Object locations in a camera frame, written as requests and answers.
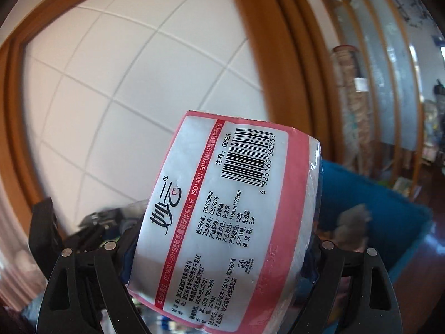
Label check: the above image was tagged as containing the pink tissue pack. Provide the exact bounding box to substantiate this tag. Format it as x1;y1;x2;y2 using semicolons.
127;111;321;333

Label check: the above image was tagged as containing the grey furry plush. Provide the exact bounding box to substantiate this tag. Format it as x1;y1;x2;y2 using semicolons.
333;204;371;252

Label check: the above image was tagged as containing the blue plastic storage crate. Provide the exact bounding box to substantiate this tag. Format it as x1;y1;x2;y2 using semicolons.
318;160;434;286

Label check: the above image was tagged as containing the rolled patterned carpet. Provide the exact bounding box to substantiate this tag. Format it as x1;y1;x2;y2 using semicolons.
331;45;374;176

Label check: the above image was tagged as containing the wooden slat room divider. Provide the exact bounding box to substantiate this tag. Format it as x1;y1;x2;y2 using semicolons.
322;0;424;199

